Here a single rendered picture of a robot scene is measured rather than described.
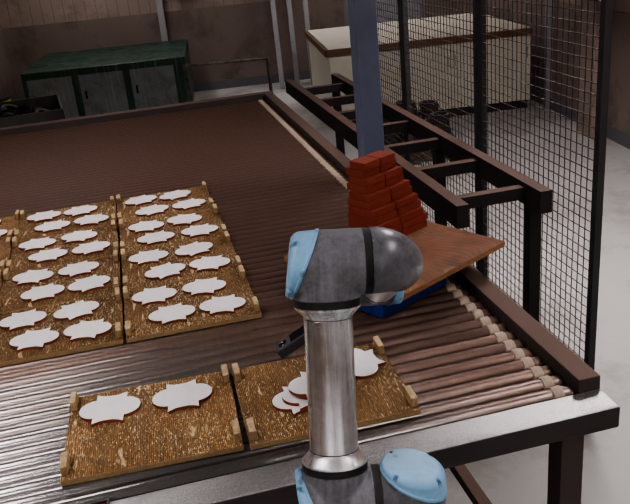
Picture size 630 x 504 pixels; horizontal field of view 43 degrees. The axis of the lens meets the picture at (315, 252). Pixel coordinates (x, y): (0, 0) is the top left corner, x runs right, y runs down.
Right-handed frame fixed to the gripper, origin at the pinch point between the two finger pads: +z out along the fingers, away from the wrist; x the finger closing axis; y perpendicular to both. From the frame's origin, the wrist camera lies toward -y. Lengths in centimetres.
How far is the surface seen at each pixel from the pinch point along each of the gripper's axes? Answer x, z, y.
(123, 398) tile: 12, 3, -49
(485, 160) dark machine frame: 145, -6, 96
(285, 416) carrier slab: -6.1, 3.6, -9.5
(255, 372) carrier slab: 16.5, 3.5, -14.8
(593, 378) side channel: -13, 2, 65
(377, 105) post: 175, -28, 57
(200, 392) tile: 9.2, 2.5, -29.4
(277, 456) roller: -18.5, 5.5, -13.1
